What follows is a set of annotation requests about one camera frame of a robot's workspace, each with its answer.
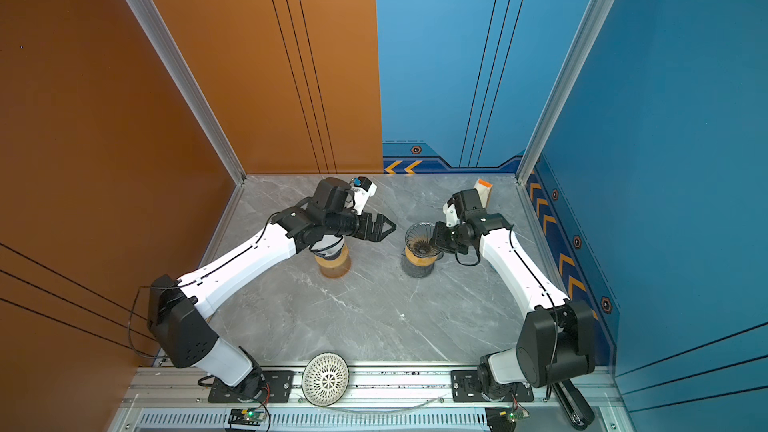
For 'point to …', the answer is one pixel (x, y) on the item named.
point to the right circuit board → (503, 419)
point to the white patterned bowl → (325, 378)
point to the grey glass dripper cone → (418, 240)
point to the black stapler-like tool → (576, 407)
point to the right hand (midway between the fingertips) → (429, 241)
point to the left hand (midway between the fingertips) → (385, 221)
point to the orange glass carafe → (337, 272)
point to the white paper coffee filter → (328, 245)
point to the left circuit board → (246, 417)
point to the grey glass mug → (418, 271)
